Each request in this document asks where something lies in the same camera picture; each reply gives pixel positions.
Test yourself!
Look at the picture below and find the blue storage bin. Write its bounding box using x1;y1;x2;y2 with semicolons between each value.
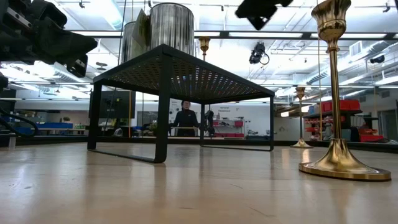
32;121;75;130

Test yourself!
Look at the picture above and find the white shelf with red bins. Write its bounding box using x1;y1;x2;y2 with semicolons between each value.
212;117;246;139

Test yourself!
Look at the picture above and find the short gold candlestick holder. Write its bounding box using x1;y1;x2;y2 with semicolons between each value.
298;0;392;182

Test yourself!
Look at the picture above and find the tall gold candlestick holder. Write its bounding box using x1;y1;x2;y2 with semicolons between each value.
290;86;314;149

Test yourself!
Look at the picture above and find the person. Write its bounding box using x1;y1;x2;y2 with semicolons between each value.
169;100;200;138

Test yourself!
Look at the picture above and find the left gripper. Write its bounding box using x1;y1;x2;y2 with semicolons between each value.
0;0;98;78

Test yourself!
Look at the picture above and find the black shelf with red bins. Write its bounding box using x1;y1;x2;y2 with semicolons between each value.
303;98;386;143

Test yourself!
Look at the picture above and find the black hanging camera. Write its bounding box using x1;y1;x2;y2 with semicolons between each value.
248;42;271;66

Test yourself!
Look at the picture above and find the medium gold candlestick holder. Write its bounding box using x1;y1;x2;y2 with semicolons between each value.
198;35;211;62

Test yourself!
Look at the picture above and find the black perforated metal shelf riser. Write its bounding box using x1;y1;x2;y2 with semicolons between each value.
86;42;275;164

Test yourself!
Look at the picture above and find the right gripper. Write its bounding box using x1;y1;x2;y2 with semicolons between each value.
235;0;294;31

